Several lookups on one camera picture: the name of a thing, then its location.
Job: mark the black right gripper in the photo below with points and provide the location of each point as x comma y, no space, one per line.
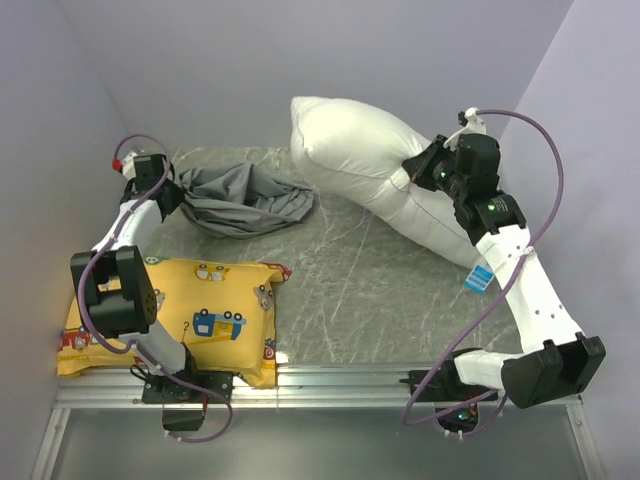
419,167

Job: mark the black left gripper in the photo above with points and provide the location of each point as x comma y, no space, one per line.
179,193

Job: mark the grey pillowcase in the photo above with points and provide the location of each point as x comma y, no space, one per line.
242,201

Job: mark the white pillow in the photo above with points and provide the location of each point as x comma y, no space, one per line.
356,151

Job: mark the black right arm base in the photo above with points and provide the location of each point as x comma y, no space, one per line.
443,385

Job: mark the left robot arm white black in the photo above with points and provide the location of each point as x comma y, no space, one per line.
115,297

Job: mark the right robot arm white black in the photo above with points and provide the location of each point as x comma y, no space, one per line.
557,358

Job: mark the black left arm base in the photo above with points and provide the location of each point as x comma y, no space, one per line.
185,402

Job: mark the yellow cartoon print pillow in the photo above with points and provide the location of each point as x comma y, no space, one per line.
224,313

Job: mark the blue white pillow label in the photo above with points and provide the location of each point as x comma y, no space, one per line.
480,277

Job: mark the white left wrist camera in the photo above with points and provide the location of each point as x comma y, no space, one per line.
125,165

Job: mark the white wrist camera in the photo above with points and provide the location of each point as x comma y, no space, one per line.
125,165
470,123

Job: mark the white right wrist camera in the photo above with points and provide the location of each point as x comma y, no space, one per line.
470,123

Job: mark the aluminium mounting rail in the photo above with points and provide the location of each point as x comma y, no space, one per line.
298,386

